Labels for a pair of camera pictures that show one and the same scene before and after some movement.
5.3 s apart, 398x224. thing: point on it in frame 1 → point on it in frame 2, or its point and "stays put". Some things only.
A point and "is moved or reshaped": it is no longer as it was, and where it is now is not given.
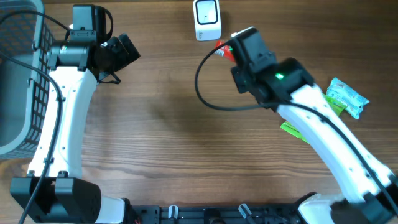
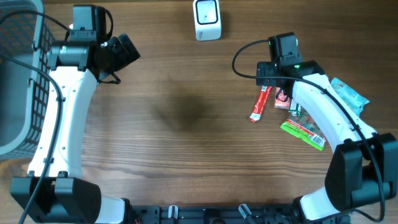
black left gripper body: [119, 57] stays put
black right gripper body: [242, 80] → [267, 68]
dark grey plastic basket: [27, 51] stays put
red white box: [224, 51] is moved or reshaped
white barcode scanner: [208, 20] stays put
